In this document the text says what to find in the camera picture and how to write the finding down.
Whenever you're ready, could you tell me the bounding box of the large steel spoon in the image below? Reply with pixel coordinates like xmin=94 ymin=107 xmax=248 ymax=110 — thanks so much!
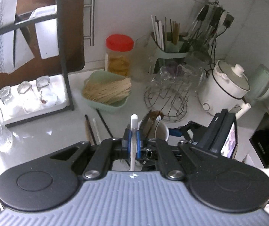
xmin=138 ymin=110 xmax=158 ymax=137

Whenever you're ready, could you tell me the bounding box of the upturned drinking glass left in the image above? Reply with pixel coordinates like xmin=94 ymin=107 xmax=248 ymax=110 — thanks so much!
xmin=0 ymin=86 xmax=13 ymax=106

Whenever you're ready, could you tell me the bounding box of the black chopstick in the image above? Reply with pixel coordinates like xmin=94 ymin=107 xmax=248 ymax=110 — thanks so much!
xmin=85 ymin=115 xmax=97 ymax=145
xmin=96 ymin=109 xmax=114 ymax=138

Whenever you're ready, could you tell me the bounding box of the green basket of sticks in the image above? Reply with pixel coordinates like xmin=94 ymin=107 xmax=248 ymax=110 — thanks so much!
xmin=81 ymin=70 xmax=131 ymax=112

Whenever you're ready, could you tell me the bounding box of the upturned drinking glass right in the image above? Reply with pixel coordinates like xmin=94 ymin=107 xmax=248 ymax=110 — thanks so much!
xmin=36 ymin=76 xmax=58 ymax=107

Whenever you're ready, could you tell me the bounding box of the black dish rack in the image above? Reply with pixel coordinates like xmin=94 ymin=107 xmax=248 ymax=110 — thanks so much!
xmin=0 ymin=0 xmax=74 ymax=127

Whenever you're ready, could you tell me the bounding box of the white ceramic utensil jar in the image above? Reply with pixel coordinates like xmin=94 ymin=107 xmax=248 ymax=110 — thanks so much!
xmin=146 ymin=121 xmax=169 ymax=142

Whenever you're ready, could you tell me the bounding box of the brown wooden chopstick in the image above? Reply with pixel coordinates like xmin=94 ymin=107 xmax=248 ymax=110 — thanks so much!
xmin=84 ymin=121 xmax=93 ymax=144

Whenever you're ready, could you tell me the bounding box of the white chopstick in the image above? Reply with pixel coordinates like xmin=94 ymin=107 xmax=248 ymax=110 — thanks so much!
xmin=130 ymin=114 xmax=138 ymax=171
xmin=93 ymin=118 xmax=102 ymax=144

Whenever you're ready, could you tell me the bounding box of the white electric cooker pot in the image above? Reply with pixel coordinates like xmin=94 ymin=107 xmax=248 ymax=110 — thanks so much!
xmin=198 ymin=60 xmax=250 ymax=116

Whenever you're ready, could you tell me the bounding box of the wire glass drying rack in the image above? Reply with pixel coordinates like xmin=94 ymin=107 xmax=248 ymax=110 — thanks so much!
xmin=144 ymin=64 xmax=206 ymax=122

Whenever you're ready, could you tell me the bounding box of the wooden cutting board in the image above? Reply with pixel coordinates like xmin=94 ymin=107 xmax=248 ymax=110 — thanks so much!
xmin=0 ymin=0 xmax=85 ymax=93

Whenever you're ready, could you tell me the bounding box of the green chopstick holder caddy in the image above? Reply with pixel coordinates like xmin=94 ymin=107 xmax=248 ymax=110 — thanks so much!
xmin=147 ymin=0 xmax=234 ymax=72

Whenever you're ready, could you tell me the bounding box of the red lid plastic jar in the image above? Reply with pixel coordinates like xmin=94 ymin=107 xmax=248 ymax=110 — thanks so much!
xmin=105 ymin=34 xmax=134 ymax=76

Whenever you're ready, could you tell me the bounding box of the upturned drinking glass middle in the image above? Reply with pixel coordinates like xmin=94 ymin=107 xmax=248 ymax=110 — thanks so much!
xmin=17 ymin=81 xmax=39 ymax=113

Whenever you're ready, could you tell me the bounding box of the upturned drinking glass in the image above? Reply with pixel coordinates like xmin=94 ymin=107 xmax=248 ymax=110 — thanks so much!
xmin=0 ymin=86 xmax=13 ymax=106
xmin=36 ymin=76 xmax=58 ymax=107
xmin=17 ymin=81 xmax=39 ymax=113

